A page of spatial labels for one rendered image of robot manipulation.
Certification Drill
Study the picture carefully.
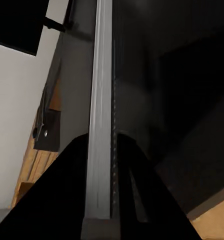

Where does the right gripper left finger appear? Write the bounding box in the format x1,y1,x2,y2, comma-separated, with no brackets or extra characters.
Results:
0,133,88,240

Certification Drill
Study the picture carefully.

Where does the keyboard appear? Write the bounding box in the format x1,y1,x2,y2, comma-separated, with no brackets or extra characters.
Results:
37,88,46,140

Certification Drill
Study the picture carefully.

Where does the notebook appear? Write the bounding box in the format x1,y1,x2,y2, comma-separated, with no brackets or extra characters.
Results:
82,0,116,219

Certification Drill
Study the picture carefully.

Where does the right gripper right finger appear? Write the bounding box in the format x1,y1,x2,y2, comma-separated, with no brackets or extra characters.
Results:
117,133,202,240

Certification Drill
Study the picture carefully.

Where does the monitor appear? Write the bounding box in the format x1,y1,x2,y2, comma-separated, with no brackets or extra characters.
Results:
0,0,75,58

